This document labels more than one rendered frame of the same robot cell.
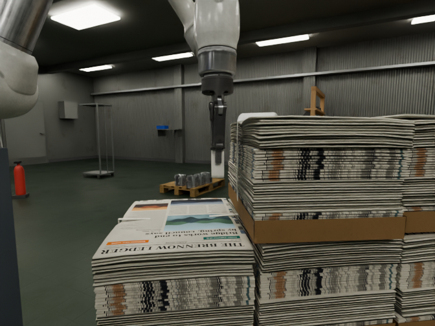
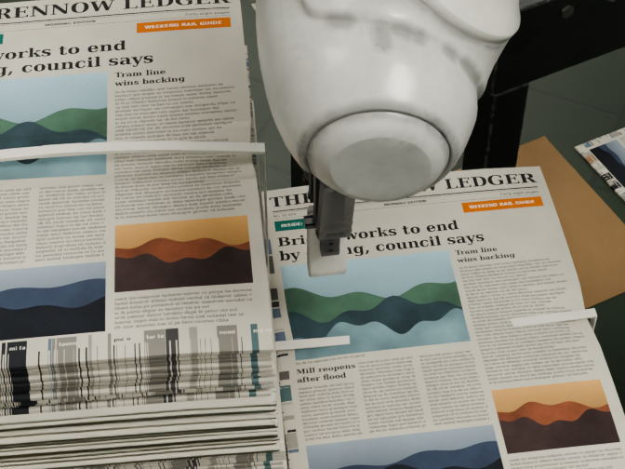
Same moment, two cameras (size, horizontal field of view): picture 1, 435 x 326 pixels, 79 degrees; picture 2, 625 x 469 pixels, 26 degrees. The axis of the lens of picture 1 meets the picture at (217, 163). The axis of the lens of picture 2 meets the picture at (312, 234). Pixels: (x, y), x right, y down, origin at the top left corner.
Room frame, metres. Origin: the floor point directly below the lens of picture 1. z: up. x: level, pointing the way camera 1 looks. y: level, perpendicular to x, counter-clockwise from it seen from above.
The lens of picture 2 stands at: (1.35, -0.02, 1.76)
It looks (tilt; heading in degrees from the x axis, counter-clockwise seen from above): 48 degrees down; 179
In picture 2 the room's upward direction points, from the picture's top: straight up
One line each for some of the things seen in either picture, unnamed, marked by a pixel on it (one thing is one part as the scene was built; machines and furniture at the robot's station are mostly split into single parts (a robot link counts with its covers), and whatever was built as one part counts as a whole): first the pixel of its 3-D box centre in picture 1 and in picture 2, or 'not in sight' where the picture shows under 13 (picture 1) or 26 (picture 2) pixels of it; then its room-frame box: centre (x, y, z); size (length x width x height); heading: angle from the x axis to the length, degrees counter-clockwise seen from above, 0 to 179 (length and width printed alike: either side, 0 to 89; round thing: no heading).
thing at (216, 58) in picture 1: (217, 65); not in sight; (0.64, 0.00, 1.19); 0.09 x 0.09 x 0.06
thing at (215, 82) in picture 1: (217, 97); not in sight; (0.64, 0.00, 1.12); 0.08 x 0.07 x 0.09; 7
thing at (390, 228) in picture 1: (312, 216); not in sight; (0.54, -0.20, 0.86); 0.29 x 0.16 x 0.04; 95
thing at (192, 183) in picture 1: (194, 180); not in sight; (4.89, 0.43, 0.16); 1.13 x 0.79 x 0.33; 155
